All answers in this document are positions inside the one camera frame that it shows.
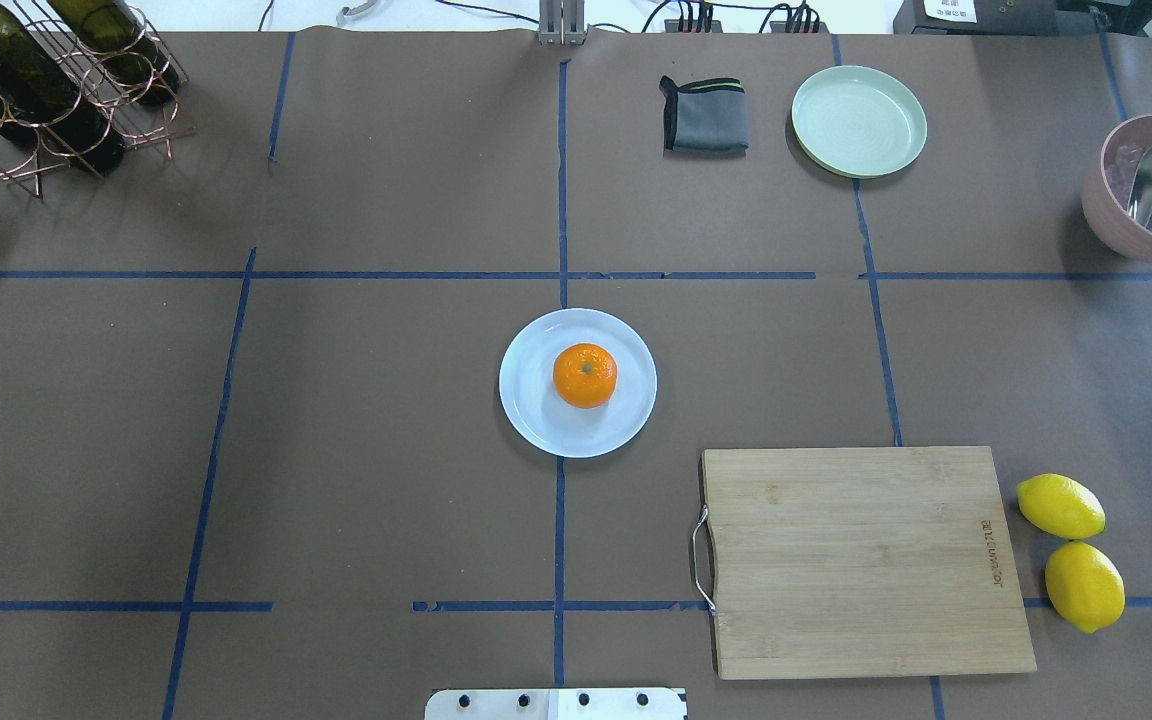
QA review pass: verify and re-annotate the orange mandarin fruit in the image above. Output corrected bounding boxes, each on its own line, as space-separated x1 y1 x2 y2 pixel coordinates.
550 343 620 410

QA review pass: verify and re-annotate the light blue plate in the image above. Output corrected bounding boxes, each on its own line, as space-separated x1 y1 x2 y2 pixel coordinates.
497 306 658 457

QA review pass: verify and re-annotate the light green plate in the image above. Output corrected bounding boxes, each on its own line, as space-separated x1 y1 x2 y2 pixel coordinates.
790 65 929 179

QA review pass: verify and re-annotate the folded grey cloth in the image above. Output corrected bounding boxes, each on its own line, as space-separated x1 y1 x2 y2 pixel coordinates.
659 76 750 156

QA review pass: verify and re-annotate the bamboo cutting board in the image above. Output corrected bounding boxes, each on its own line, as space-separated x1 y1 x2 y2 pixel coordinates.
700 446 1037 682

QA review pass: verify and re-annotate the black power strip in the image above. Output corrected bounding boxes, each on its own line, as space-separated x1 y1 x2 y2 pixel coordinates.
641 1 829 35

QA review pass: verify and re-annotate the lower yellow lemon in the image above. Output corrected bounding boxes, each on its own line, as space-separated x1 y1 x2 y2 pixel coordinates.
1016 473 1107 541

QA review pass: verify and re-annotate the yellow lemon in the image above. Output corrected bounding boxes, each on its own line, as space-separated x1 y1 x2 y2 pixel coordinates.
1016 473 1107 541
1043 541 1126 634

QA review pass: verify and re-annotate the pink bowl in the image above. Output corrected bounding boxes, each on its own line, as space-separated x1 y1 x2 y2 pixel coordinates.
1082 114 1152 263

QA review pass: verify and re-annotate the upper yellow lemon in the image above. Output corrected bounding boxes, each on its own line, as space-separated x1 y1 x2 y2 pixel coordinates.
1043 541 1126 634

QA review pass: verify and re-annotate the dark wine bottle lower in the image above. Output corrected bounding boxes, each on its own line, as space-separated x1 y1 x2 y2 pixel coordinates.
50 1 180 108

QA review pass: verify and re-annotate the dark wine bottle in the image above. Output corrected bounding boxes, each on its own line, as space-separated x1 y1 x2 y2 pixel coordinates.
0 3 126 176
50 1 180 108

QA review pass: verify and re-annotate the dark wine bottle upper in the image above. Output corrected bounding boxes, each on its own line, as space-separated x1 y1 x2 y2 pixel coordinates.
0 3 126 176

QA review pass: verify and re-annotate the aluminium frame post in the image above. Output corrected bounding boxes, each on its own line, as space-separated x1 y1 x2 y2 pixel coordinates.
538 0 588 46

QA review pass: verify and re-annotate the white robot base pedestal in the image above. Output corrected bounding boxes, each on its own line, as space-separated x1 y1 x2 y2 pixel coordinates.
424 687 689 719

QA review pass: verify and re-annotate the copper wire bottle rack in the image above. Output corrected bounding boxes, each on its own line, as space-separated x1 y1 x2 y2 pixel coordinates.
0 1 198 197

